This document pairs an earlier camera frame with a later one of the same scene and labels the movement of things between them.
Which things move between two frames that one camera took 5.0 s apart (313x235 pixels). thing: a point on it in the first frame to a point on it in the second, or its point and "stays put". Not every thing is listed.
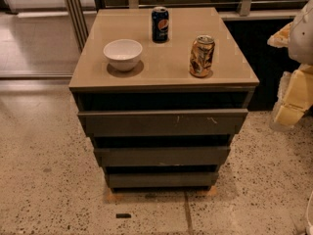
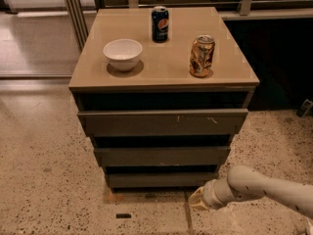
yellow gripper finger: [281, 39] to [196, 199]
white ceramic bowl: [122, 54] stays put
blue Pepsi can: [159, 22] stays put
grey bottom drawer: [161, 180] stays put
